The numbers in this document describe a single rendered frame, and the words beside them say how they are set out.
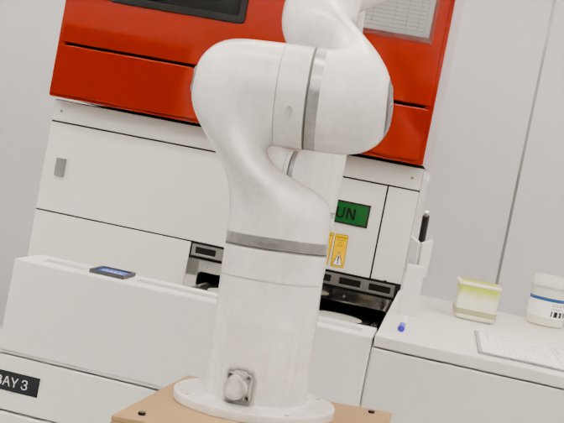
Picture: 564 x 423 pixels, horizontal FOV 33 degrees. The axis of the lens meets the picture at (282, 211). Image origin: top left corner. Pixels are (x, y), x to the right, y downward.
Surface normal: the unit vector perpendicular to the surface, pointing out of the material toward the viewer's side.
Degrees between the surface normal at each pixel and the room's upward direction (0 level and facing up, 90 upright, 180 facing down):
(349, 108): 99
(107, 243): 90
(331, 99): 89
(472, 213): 90
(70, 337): 90
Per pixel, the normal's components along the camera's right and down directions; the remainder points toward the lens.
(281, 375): 0.40, 0.07
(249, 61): -0.06, -0.44
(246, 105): -0.02, 0.16
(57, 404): -0.18, 0.02
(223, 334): -0.77, -0.11
